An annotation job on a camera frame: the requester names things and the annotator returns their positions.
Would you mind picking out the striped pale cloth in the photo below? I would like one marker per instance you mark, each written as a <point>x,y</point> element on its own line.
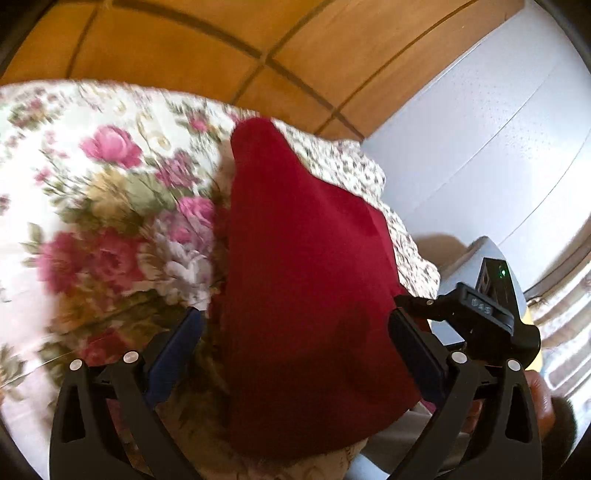
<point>563,323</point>

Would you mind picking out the red garment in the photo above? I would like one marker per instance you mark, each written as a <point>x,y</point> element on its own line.
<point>300,277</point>

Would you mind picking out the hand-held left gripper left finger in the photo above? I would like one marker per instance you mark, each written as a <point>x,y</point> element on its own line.
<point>178,350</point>

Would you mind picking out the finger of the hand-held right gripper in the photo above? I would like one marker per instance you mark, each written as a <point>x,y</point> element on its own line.
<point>415,305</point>

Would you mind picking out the pale grey cloth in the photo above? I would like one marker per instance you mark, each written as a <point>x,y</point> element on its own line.
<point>397,445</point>

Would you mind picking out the white cabinet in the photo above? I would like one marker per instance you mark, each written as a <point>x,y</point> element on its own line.
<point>485,138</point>

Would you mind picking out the person's right forearm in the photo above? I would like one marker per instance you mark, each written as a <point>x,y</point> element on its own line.
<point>563,424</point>

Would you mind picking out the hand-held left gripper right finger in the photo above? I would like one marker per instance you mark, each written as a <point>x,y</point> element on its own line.
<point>415,355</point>

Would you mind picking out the person's right hand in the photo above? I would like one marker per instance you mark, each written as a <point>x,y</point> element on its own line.
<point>541,401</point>

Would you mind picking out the floral bed sheet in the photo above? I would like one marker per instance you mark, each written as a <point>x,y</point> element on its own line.
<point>92,184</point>

